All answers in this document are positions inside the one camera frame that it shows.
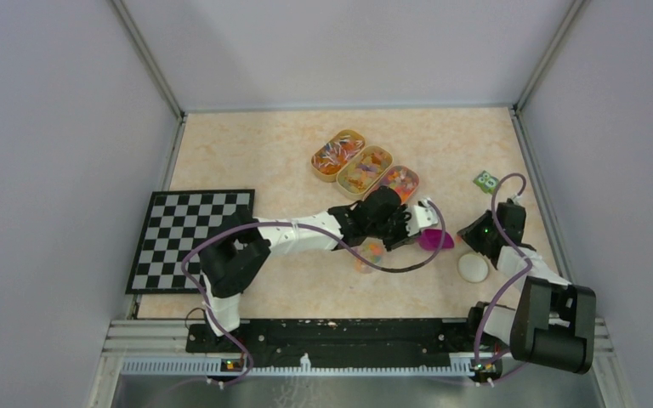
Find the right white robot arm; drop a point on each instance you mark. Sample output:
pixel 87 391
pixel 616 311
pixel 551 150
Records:
pixel 553 323

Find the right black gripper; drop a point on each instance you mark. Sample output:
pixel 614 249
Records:
pixel 469 234

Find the tray of striped candies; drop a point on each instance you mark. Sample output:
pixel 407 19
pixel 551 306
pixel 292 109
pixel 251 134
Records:
pixel 331 158

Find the green owl eraser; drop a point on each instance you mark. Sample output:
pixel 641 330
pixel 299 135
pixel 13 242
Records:
pixel 486 182

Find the purple plastic scoop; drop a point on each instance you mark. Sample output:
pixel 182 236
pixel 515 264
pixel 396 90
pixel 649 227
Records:
pixel 433 239

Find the tray of yellow purple candies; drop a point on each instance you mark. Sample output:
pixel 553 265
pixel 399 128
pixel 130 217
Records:
pixel 363 171

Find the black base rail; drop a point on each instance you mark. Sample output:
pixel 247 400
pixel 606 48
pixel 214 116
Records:
pixel 342 343

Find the tray of orange pink candies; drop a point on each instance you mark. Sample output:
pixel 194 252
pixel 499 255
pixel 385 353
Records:
pixel 400 179

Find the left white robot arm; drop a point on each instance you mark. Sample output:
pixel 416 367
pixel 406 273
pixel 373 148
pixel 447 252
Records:
pixel 236 251

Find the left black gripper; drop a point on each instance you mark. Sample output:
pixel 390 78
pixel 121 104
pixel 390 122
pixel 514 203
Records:
pixel 402 238

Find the clear plastic cup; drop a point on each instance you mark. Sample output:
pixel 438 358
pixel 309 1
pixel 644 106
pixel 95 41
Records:
pixel 371 251

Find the white round lid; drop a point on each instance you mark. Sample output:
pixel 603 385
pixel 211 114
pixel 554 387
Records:
pixel 472 268

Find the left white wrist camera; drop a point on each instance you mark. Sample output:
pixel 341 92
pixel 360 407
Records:
pixel 422 215

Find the black white checkerboard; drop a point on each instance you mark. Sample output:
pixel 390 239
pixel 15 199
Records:
pixel 175 223

